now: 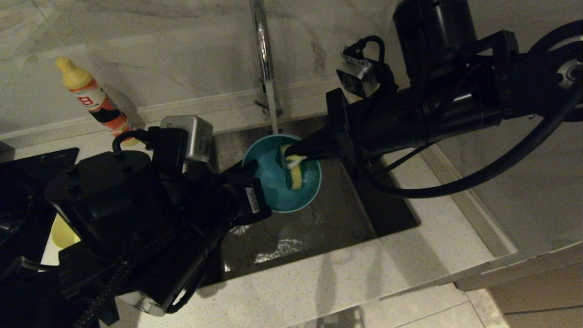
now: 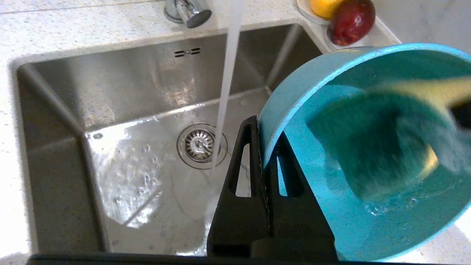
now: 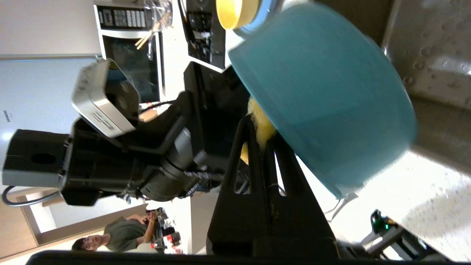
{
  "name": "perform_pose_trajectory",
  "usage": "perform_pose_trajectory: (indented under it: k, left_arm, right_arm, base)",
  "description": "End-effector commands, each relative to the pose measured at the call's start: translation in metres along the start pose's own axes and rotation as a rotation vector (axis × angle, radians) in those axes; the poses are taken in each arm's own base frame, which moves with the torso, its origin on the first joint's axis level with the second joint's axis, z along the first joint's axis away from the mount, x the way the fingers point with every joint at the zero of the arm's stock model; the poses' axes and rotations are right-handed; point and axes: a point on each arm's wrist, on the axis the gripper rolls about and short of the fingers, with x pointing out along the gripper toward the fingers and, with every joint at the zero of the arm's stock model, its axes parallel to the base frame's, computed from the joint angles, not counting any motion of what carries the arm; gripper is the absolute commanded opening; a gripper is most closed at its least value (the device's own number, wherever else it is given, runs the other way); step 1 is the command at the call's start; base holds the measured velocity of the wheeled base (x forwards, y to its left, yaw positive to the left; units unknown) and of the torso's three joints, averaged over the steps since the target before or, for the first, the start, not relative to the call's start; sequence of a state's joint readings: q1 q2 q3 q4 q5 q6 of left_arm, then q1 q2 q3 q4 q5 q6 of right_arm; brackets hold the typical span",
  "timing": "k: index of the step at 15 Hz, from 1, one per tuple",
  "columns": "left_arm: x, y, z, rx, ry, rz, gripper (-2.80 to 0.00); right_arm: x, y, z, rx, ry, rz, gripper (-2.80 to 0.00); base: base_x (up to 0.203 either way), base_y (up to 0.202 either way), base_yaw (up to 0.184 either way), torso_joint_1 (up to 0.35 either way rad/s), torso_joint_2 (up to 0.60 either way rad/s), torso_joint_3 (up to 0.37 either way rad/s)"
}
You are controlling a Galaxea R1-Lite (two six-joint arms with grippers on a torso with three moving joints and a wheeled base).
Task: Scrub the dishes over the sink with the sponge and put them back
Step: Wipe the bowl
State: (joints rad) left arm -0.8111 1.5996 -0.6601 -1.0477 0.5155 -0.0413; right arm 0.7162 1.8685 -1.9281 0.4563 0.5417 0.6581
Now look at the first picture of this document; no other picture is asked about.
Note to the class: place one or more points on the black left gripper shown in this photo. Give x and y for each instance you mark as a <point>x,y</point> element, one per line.
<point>114,205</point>

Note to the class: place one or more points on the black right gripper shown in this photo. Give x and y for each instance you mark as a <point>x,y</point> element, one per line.
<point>432,109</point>

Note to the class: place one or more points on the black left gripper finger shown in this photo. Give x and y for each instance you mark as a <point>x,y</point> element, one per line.
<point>255,171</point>

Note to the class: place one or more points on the yellow sponge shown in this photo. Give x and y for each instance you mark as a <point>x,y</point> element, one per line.
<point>297,177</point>

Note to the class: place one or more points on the teal bowl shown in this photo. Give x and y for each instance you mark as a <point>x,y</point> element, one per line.
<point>282,200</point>

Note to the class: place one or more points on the chrome faucet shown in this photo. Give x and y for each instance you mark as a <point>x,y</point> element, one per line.
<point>263,45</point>

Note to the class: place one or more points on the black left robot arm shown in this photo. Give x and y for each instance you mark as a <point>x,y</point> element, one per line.
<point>27,300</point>

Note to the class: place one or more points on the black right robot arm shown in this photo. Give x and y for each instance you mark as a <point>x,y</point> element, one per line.
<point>537,82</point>

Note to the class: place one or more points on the stainless steel sink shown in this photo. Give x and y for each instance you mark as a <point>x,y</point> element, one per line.
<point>341,228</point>

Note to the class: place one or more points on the running water stream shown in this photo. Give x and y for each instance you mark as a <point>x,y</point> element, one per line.
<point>272,109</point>

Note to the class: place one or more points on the yellow bowl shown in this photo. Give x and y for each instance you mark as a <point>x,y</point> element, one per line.
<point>61,234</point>

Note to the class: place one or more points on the black induction cooktop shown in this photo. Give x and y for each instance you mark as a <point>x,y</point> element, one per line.
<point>18,182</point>

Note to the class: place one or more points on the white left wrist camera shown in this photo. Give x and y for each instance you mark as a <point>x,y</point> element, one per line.
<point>196,136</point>

